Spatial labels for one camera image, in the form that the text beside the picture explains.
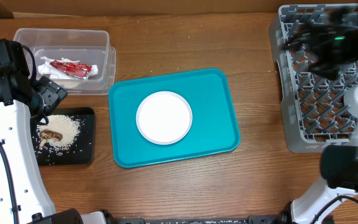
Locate white paper napkin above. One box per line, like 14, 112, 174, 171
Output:
37, 57, 99, 80

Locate red snack wrapper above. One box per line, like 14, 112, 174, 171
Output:
50, 60, 92, 79

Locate white round plate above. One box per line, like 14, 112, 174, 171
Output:
136, 91, 193, 145

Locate teal serving tray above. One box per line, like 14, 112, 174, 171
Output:
108, 68, 241, 168

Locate grey shallow bowl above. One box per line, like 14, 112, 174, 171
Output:
344, 85, 358, 118

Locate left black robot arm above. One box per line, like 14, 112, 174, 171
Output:
0, 39, 115, 223

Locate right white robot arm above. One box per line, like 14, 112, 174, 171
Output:
269, 4, 358, 223

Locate grey dishwasher rack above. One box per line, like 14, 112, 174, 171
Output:
268, 3, 358, 153

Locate white rice pile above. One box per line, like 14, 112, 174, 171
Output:
36, 114, 80, 151

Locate brown food scrap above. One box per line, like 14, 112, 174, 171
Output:
39, 129, 63, 141

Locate small tan food scrap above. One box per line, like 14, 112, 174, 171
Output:
40, 139, 47, 147

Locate clear plastic storage bin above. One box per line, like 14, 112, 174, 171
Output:
14, 28, 116, 95

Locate black plastic tray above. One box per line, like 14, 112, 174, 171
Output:
30, 107, 96, 166

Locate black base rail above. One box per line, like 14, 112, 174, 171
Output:
108, 215, 278, 224

